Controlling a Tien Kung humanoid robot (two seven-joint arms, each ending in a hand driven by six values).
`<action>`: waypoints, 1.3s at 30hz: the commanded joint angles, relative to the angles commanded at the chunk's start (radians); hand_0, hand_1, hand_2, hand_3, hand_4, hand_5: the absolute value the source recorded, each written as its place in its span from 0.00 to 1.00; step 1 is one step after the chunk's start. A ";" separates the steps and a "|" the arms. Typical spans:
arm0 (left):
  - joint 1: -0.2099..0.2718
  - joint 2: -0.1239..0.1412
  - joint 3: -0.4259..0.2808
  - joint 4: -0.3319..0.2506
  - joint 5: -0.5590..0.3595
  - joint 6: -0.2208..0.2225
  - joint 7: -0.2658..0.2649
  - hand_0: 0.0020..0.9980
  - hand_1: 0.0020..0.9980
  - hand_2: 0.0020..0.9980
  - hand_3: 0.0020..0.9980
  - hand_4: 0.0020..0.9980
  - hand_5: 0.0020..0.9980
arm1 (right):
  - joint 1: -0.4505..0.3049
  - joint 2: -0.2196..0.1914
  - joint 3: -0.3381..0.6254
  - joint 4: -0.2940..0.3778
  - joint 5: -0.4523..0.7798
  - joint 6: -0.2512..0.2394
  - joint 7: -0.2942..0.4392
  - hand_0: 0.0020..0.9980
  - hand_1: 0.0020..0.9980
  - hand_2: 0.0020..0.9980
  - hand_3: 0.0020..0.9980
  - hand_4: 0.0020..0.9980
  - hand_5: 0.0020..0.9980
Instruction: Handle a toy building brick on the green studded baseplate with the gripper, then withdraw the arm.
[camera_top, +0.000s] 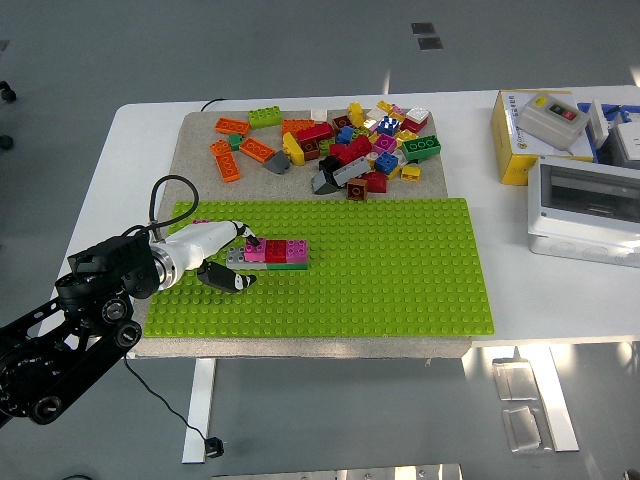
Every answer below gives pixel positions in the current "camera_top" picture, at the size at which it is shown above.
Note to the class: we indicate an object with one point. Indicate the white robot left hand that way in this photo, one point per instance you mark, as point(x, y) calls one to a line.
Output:
point(200, 240)

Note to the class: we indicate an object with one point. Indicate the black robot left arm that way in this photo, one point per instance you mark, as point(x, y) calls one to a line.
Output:
point(115, 255)

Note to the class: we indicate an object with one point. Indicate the red square toy brick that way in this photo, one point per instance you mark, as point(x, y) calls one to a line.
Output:
point(376, 181)
point(276, 251)

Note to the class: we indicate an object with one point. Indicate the orange long toy brick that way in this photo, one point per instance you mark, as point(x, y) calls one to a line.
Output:
point(227, 166)
point(292, 125)
point(256, 149)
point(232, 126)

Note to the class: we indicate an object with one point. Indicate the green flat toy brick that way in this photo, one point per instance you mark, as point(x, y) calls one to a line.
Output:
point(287, 266)

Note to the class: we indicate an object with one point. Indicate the orange small toy brick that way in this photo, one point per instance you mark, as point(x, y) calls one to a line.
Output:
point(220, 147)

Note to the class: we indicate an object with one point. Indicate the small dark green toy brick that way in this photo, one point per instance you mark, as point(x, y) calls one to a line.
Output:
point(235, 140)

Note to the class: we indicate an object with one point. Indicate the yellow curved toy brick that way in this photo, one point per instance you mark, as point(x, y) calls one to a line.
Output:
point(292, 147)

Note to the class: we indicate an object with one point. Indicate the dark grey sloped toy brick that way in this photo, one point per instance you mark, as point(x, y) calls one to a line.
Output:
point(322, 181)

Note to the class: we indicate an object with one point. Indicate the lime green long toy brick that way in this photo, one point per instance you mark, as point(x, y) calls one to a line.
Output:
point(265, 117)

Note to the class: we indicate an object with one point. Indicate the dark brown toy brick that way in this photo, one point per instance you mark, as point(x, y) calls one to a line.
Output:
point(310, 149)

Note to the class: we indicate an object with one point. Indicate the black toy brick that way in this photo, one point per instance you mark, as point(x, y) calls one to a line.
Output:
point(327, 164)

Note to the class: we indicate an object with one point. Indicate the green studded baseplate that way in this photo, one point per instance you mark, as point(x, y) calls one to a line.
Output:
point(350, 280)

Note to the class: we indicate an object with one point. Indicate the red long toy brick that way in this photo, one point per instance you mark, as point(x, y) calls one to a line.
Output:
point(316, 132)

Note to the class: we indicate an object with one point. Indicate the brown square toy brick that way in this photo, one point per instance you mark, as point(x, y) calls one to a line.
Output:
point(356, 189)

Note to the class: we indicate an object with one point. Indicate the grey long sloped toy brick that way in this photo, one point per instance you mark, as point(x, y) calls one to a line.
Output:
point(350, 171)

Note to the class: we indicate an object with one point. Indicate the small white toy brick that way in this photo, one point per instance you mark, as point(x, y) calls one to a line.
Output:
point(318, 114)

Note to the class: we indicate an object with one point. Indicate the large red toy brick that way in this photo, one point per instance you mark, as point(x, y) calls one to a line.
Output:
point(352, 150)

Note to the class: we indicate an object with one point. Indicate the small blue toy brick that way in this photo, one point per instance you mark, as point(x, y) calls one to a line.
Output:
point(345, 134)

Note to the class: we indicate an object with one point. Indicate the dark red toy brick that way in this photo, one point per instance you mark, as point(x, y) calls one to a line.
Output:
point(342, 121)

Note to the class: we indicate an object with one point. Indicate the yellow tall toy brick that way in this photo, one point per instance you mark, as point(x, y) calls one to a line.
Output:
point(355, 112)

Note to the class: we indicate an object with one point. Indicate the blue square toy brick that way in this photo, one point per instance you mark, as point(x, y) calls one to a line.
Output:
point(386, 161)

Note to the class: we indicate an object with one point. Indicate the cream white toy brick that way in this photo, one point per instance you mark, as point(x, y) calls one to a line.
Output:
point(374, 115)

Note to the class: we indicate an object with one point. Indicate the yellow small toy brick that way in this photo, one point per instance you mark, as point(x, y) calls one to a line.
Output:
point(406, 135)
point(410, 172)
point(385, 106)

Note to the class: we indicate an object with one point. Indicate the blue and white toy brick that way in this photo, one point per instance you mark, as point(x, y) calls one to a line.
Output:
point(389, 124)

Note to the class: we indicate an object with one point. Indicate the light pink toy brick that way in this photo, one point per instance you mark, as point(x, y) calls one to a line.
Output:
point(397, 110)

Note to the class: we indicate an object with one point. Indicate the dark green long toy brick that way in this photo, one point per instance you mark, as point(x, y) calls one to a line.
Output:
point(421, 146)

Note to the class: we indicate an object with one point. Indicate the red flat toy brick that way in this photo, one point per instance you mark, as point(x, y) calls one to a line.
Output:
point(412, 125)

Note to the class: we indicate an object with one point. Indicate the white square toy brick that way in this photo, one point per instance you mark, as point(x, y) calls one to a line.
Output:
point(417, 114)

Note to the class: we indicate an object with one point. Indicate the grey-brown table mat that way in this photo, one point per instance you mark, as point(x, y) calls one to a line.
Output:
point(295, 187)

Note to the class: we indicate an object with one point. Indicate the white table leg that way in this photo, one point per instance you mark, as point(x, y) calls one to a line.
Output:
point(199, 410)
point(555, 400)

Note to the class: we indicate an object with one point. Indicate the black plug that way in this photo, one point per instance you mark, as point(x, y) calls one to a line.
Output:
point(214, 445)

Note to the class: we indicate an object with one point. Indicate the black chair caster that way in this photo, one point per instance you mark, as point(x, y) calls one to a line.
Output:
point(7, 91)
point(6, 142)

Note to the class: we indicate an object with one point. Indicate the dark floor plate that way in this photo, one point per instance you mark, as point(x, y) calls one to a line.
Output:
point(430, 43)
point(422, 27)

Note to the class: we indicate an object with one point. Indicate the yellow cardboard box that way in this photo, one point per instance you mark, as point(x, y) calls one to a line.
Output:
point(510, 145)

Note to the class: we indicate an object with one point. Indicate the white distribution box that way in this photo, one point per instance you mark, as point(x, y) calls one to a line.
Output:
point(580, 210)

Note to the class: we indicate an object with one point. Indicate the blue packaging box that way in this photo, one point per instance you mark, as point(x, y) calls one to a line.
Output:
point(615, 111)

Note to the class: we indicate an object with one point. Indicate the white switch plate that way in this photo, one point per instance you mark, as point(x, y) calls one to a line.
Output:
point(597, 120)

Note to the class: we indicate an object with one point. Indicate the white wall socket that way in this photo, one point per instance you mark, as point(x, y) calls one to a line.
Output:
point(627, 140)

